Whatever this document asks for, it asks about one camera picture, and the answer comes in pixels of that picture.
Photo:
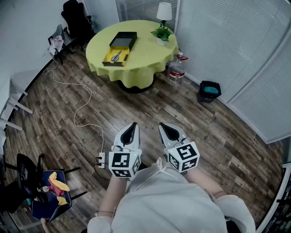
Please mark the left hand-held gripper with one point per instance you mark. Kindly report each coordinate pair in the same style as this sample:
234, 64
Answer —
123, 161

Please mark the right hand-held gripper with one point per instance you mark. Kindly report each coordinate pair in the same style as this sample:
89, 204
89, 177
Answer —
184, 157

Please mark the yellow box tray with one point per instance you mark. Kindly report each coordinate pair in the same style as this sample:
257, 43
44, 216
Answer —
122, 42

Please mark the person's left forearm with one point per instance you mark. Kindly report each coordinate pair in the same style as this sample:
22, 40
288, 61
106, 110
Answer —
112, 195

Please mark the person's right forearm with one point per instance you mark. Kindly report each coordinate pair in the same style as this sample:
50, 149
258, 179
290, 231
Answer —
204, 182

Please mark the white power strip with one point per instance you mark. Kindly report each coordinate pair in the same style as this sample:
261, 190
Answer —
101, 160

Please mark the black table base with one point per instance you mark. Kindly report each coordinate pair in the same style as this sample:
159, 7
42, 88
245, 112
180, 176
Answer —
134, 90

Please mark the black waste bin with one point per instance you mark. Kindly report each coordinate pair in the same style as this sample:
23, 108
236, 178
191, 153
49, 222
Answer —
208, 97

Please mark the blue cloth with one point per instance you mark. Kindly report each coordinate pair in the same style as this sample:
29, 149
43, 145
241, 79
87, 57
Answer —
211, 89

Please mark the large clear water bottle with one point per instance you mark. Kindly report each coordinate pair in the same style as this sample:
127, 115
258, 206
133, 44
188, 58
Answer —
176, 70

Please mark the person's white shirt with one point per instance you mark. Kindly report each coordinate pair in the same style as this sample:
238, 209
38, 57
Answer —
168, 204

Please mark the yellow-green round tablecloth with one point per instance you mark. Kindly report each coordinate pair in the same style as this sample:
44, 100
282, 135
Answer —
145, 59

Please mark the red white plastic wrapper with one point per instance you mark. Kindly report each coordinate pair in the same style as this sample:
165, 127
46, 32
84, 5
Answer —
183, 57

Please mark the large yellow cloth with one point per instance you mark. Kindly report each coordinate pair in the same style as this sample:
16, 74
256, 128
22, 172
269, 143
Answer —
59, 184

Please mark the red cloth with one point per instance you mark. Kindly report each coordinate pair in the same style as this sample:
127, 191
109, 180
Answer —
55, 188

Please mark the small yellow cloth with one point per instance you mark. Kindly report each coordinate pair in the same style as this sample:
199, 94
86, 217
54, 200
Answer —
62, 200

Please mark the green potted plant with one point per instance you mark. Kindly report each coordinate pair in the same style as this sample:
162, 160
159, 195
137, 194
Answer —
162, 34

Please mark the black chair with armrest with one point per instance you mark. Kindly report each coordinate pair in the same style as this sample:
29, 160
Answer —
25, 168

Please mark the pink white cloth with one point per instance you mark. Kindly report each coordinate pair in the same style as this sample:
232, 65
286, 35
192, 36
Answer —
56, 44

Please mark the white shade table lamp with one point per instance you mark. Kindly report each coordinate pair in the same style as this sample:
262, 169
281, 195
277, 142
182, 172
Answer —
164, 11

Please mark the grey folding chair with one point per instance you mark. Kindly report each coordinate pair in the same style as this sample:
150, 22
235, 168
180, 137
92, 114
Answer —
59, 30

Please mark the white black metal rack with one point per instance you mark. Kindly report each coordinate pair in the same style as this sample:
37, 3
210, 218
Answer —
280, 204

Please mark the black office chair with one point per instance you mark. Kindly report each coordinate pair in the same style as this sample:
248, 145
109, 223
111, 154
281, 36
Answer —
76, 20

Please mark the white desk with legs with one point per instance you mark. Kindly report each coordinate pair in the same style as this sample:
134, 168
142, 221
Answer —
5, 95

